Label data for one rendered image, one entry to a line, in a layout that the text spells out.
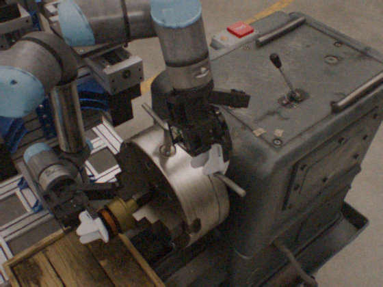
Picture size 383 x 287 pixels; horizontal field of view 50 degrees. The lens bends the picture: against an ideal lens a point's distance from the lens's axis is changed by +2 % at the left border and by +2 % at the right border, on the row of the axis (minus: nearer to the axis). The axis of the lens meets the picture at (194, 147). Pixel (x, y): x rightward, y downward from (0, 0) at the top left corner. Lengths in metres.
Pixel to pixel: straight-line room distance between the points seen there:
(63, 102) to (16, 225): 1.15
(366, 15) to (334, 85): 3.10
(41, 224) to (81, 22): 1.54
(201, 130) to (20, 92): 0.39
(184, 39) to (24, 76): 0.39
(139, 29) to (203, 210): 0.44
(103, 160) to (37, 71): 1.45
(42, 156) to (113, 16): 0.54
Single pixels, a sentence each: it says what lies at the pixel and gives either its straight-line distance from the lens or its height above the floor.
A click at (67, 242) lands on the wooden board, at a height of 0.89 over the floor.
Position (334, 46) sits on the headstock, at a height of 1.26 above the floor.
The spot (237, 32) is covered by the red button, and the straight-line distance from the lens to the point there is 1.28.
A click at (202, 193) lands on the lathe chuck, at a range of 0.94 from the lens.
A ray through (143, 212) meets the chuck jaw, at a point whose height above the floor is 1.11.
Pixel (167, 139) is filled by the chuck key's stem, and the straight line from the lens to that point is 0.90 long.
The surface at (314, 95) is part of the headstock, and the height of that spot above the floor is 1.25.
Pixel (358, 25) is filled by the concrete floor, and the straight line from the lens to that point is 4.05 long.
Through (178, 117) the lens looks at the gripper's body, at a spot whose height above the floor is 1.45.
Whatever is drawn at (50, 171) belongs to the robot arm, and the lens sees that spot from 1.10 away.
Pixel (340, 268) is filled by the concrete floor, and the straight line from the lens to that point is 2.29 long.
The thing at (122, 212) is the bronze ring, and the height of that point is 1.12.
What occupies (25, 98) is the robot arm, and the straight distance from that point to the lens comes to 0.91.
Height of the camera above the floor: 1.93
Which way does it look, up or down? 47 degrees down
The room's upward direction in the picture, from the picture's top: 1 degrees clockwise
